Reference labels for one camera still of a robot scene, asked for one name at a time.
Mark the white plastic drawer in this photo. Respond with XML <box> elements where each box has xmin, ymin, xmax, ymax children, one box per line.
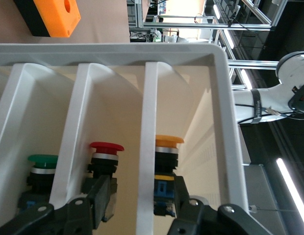
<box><xmin>0</xmin><ymin>43</ymin><xmax>250</xmax><ymax>235</ymax></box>

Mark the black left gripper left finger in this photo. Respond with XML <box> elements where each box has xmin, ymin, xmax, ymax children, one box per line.
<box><xmin>0</xmin><ymin>175</ymin><xmax>111</xmax><ymax>235</ymax></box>

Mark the green mushroom push button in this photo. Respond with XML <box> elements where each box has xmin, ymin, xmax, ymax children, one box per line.
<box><xmin>18</xmin><ymin>154</ymin><xmax>59</xmax><ymax>216</ymax></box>

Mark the aluminium frame beam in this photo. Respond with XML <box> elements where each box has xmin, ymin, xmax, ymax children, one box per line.
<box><xmin>142</xmin><ymin>21</ymin><xmax>272</xmax><ymax>31</ymax></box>
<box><xmin>242</xmin><ymin>0</ymin><xmax>285</xmax><ymax>27</ymax></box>
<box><xmin>135</xmin><ymin>0</ymin><xmax>145</xmax><ymax>44</ymax></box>
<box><xmin>228</xmin><ymin>60</ymin><xmax>280</xmax><ymax>71</ymax></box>

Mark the orange button box black base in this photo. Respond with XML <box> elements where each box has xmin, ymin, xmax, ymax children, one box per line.
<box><xmin>13</xmin><ymin>0</ymin><xmax>81</xmax><ymax>38</ymax></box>

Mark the red mushroom push button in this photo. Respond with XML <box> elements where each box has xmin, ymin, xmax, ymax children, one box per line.
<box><xmin>80</xmin><ymin>141</ymin><xmax>125</xmax><ymax>222</ymax></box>

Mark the yellow mushroom push button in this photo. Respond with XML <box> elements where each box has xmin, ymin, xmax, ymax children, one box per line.
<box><xmin>153</xmin><ymin>134</ymin><xmax>185</xmax><ymax>217</ymax></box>

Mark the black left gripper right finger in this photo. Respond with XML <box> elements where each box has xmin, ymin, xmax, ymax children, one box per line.
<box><xmin>168</xmin><ymin>175</ymin><xmax>273</xmax><ymax>235</ymax></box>

